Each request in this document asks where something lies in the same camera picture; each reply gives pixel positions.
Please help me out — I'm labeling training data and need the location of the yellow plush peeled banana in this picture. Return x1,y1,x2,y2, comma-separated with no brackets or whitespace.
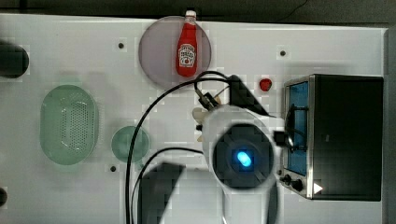
192,95,222,142

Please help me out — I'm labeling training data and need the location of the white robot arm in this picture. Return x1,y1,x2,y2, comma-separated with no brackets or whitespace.
202,105,283,224

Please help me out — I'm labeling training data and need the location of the black toaster oven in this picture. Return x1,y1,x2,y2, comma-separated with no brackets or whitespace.
278,74,384,202

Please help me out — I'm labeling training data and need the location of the red plush ketchup bottle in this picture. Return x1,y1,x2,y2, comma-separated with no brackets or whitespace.
176,10,197,77

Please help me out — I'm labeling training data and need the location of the grey round plate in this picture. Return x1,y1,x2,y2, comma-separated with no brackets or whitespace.
138,16,212,89

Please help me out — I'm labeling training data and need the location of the red plush strawberry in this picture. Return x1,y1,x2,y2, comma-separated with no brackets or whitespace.
259,78,272,91

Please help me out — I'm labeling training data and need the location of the green round cup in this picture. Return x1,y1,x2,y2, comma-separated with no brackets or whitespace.
111,126,150,162

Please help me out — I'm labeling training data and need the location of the green perforated oval basket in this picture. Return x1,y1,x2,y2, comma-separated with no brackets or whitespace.
40,85,99,165

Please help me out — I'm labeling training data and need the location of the black cable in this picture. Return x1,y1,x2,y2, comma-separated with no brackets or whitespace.
125,70,233,224

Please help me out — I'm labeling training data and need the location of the black cylinder post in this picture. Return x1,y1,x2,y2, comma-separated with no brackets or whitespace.
0,43,29,78

